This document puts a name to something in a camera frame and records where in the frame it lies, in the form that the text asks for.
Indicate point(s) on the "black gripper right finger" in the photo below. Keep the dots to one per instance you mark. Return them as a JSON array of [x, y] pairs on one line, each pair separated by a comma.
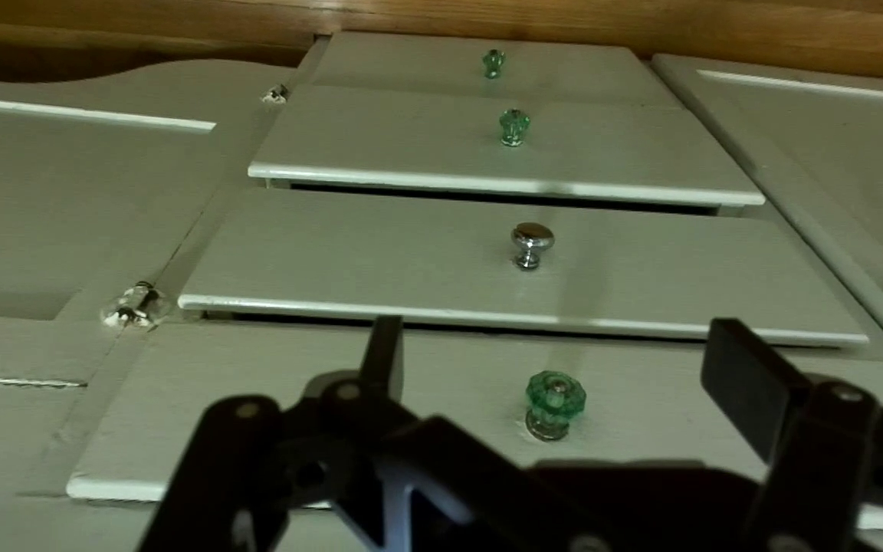
[[821, 450]]

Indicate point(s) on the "white drawer with green knob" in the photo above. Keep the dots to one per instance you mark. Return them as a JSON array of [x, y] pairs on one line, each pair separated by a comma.
[[615, 377], [381, 140], [413, 62]]

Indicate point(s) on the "white base cabinet door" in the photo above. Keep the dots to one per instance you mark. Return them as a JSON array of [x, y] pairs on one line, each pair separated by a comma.
[[821, 132], [74, 225]]

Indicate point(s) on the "white drawer with silver knob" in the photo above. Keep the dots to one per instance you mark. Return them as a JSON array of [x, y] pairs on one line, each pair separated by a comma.
[[359, 255]]

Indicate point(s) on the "green glass knob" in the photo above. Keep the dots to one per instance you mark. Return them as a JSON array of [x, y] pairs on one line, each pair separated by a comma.
[[493, 62], [552, 400], [513, 124]]

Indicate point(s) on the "silver metal knob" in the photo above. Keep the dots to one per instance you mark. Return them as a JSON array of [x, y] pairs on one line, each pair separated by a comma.
[[532, 241]]

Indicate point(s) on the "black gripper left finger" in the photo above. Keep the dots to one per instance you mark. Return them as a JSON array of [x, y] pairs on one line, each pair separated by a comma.
[[229, 461]]

